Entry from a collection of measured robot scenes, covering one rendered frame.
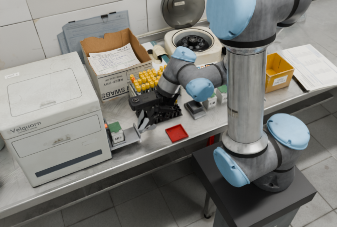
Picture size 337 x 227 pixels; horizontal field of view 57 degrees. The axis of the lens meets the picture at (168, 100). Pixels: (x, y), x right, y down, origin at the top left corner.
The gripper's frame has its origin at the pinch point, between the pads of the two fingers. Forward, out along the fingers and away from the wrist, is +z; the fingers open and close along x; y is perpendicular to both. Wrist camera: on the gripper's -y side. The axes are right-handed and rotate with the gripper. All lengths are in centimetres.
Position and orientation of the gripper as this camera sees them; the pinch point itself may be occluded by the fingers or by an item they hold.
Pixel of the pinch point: (138, 130)
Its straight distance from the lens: 116.8
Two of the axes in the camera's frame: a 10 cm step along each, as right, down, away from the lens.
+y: 7.9, 1.0, 6.1
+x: -4.3, -6.3, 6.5
